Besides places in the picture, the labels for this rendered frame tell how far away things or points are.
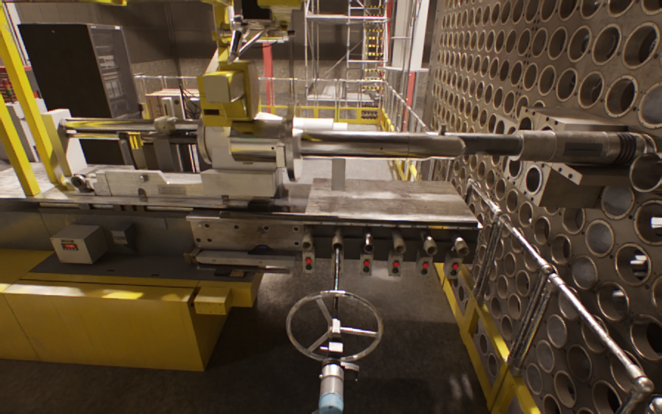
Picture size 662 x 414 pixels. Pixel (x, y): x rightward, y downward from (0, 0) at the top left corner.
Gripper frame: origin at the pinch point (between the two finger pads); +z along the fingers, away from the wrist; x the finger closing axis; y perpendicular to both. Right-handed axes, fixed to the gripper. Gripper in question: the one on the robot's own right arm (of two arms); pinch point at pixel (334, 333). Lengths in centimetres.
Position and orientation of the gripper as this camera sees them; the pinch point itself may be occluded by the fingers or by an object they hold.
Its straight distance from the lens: 138.4
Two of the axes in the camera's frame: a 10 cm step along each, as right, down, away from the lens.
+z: 0.4, -4.6, 8.9
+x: -1.5, 8.8, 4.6
